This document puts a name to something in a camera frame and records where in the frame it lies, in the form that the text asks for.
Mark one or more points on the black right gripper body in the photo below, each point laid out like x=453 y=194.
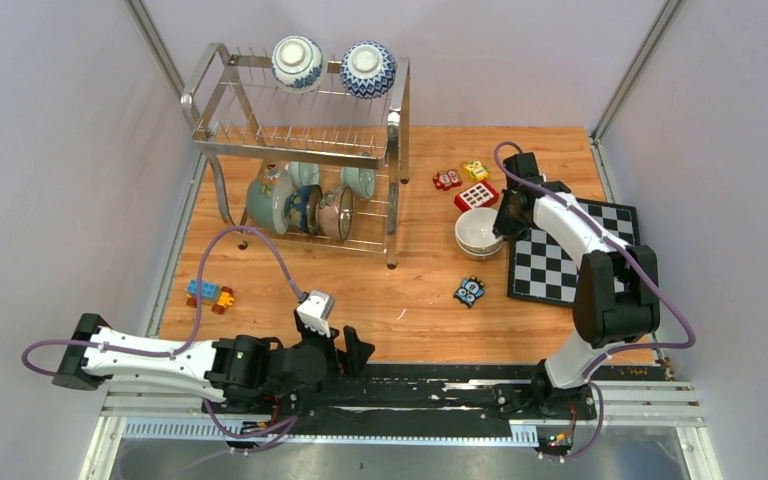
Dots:
x=507 y=223

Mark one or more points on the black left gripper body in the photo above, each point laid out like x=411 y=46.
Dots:
x=326 y=344

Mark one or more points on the cream bowl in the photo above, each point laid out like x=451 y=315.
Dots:
x=474 y=231
x=480 y=256

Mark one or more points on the pink brown bowl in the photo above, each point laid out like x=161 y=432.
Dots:
x=335 y=211

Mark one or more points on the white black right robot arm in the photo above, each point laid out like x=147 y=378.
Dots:
x=613 y=305

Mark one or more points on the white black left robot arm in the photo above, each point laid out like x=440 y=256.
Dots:
x=245 y=370

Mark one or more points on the steel two-tier dish rack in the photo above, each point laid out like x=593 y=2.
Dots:
x=236 y=109

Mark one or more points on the red calculator toy block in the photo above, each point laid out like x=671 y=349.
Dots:
x=480 y=194

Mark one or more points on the yellow owl toy block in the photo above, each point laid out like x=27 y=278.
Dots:
x=476 y=171

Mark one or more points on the black white checkerboard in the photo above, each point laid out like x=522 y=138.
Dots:
x=539 y=270

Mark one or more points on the red owl toy block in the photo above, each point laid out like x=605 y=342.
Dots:
x=446 y=180

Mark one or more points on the blue owl toy block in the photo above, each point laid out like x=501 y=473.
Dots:
x=469 y=291

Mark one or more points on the blue orange toy car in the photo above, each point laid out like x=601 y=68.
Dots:
x=218 y=298

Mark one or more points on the dark blue floral bowl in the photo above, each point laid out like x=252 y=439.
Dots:
x=303 y=209

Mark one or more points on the small celadon cup right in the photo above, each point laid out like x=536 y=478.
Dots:
x=361 y=181

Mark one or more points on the small celadon cup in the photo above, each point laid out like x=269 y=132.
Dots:
x=361 y=181
x=303 y=174

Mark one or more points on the small celadon cup left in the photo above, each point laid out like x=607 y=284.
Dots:
x=303 y=174

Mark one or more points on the blue white patterned bowl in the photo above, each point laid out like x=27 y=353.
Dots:
x=368 y=70

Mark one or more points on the white blue floral bowl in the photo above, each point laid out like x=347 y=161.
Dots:
x=299 y=64

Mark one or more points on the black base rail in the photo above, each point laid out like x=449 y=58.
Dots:
x=416 y=404

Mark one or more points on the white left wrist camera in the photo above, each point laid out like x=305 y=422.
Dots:
x=314 y=312

